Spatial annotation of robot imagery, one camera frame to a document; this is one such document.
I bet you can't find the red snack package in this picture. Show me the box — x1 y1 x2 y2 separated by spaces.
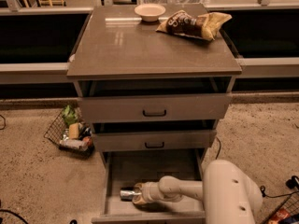
267 208 290 224

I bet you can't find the silver can in basket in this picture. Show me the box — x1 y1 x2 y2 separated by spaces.
60 139 88 151

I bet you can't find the bottom grey drawer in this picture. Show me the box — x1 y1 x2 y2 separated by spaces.
92 148 206 224

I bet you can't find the white ceramic bowl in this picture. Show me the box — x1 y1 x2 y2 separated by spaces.
135 4 165 22

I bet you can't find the yellow cheese block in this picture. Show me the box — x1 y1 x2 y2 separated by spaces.
69 123 79 139

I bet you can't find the top grey drawer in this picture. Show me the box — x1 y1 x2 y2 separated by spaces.
78 94 232 123

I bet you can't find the black cable left floor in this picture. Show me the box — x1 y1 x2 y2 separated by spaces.
0 199 30 224

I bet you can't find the grey drawer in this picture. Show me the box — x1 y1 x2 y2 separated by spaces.
92 148 206 224
78 94 232 123
93 130 217 152

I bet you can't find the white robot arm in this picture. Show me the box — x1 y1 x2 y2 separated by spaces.
132 160 263 224

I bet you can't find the green leafy vegetable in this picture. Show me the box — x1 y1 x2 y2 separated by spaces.
62 105 78 126

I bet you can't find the black wire basket right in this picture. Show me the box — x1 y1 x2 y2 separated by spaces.
261 192 299 224

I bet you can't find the silver redbull can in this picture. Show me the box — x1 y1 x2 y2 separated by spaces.
120 187 141 201

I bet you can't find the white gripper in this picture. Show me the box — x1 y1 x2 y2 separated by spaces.
132 182 163 205

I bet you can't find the middle grey drawer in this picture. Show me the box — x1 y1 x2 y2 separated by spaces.
93 130 217 152

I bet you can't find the yellow brown chip bag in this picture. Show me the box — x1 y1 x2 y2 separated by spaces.
156 10 232 41

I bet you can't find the black wire basket left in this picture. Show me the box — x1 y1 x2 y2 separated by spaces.
44 110 94 157

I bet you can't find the black cable on floor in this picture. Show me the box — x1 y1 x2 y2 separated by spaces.
214 136 295 200

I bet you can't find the grey drawer cabinet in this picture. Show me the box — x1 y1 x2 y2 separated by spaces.
66 3 243 224

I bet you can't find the black wire basket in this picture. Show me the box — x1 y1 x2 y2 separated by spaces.
44 110 94 157
261 192 299 224

